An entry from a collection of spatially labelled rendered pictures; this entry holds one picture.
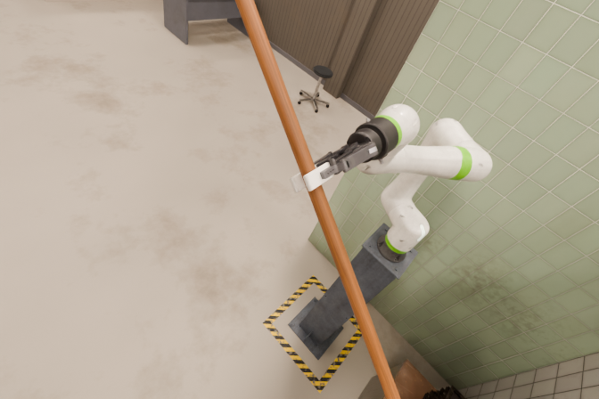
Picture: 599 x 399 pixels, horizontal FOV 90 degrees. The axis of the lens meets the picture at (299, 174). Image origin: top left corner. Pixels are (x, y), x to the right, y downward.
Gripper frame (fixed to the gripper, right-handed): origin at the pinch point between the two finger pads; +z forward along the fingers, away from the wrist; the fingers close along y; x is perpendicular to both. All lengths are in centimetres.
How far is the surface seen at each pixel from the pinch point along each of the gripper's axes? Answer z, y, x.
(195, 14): -232, 378, 206
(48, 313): 61, 214, -47
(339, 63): -350, 245, 61
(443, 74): -122, 19, 5
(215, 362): 0, 155, -118
